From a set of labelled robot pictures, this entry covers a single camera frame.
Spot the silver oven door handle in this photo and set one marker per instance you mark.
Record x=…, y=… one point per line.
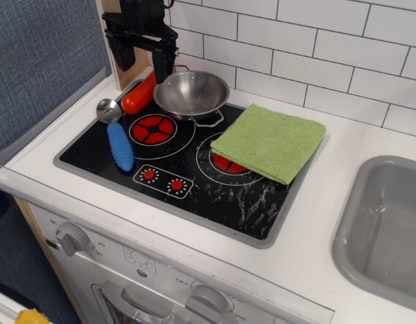
x=137, y=305

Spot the blue handled ice cream scoop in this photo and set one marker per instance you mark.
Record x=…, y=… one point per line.
x=109, y=113

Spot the yellow object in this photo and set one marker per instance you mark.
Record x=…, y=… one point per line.
x=31, y=316

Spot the red toy sausage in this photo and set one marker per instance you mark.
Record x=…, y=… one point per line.
x=135, y=100

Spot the grey right oven knob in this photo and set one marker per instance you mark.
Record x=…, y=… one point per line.
x=207, y=303

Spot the grey sink basin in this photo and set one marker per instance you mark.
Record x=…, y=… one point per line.
x=375, y=244

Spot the grey left oven knob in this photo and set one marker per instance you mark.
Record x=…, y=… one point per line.
x=71, y=238

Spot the green cloth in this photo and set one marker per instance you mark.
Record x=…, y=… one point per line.
x=272, y=144

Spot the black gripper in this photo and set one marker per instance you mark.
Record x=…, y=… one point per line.
x=141, y=24

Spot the wooden side post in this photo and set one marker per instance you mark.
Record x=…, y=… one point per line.
x=122, y=78

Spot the steel bowl with handles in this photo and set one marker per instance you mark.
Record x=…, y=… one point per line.
x=193, y=95

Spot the grey oven knob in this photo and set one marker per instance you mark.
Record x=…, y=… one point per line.
x=71, y=238
x=207, y=303

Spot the black toy stove top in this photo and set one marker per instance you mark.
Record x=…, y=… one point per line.
x=175, y=170

